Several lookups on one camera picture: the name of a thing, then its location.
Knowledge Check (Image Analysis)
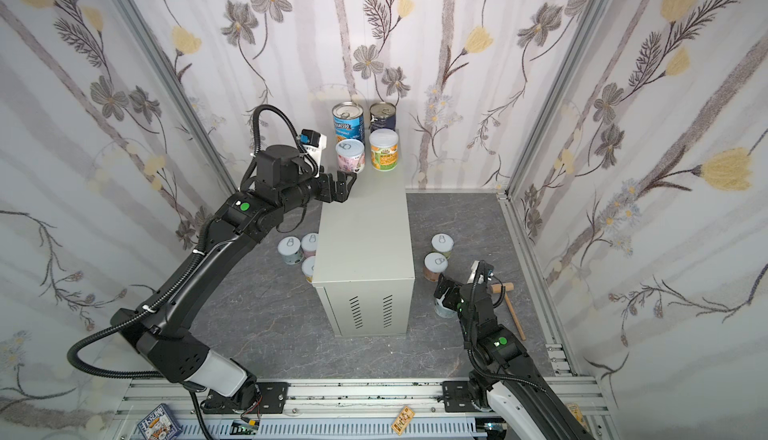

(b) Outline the dark can with gold lid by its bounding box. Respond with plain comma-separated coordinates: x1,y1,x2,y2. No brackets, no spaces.
369,102,396,132

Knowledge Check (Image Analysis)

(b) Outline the white-lid yellow can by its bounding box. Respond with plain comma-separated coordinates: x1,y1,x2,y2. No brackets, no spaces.
301,256,316,283

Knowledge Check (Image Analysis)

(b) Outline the white-lid pink can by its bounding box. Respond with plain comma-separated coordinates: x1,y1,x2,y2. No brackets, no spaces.
301,232,319,258
335,138,365,173

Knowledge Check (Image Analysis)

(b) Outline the white-lid pink can front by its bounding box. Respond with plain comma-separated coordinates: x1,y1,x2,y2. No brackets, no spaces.
335,138,365,173

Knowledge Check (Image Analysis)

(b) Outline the wooden mallet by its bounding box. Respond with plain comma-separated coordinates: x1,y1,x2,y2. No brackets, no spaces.
491,282,526,341

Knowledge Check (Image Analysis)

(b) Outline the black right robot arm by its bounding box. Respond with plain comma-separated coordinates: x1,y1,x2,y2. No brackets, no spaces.
434,260,592,439

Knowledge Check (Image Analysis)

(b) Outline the blue label soup can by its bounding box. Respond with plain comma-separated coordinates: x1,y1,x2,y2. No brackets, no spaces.
332,102,365,142

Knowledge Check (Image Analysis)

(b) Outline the aluminium corner wall post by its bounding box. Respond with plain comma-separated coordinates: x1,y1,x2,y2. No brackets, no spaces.
504,0,611,199

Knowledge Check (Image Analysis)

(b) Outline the white cable duct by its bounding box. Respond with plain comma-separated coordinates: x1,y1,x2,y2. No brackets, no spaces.
206,417,487,439

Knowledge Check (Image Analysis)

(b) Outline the white-lid green label can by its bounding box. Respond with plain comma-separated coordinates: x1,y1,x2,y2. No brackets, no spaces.
431,233,455,259

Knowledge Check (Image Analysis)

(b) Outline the left corner wall post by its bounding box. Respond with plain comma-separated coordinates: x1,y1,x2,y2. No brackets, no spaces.
111,0,236,196

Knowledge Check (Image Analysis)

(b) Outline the yellow tag right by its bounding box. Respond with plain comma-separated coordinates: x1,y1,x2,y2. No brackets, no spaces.
566,403,589,430

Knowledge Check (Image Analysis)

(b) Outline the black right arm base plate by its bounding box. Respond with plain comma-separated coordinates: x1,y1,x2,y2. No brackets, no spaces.
441,380,480,413

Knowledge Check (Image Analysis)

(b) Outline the green orange label can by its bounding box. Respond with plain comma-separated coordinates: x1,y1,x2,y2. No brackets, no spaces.
369,128,399,171

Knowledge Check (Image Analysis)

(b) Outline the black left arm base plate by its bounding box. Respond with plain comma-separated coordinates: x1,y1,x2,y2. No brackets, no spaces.
201,380,289,415

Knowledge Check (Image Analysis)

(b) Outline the grey metal cabinet box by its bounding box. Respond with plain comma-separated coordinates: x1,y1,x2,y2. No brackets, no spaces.
312,160,415,338

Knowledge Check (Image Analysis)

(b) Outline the white-lid teal can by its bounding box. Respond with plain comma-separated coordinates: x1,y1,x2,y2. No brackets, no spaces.
277,236,304,265

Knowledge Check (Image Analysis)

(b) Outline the small orange tag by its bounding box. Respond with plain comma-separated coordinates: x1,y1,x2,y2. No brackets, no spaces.
391,406,415,436

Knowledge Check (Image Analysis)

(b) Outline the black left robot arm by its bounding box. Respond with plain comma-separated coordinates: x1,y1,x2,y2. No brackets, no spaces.
67,104,357,413

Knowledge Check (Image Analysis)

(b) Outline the white-lid grey can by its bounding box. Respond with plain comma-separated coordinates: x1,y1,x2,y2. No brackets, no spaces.
434,297,456,318

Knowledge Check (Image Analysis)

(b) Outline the blue printed card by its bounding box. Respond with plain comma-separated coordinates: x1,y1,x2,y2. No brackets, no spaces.
137,403,182,440

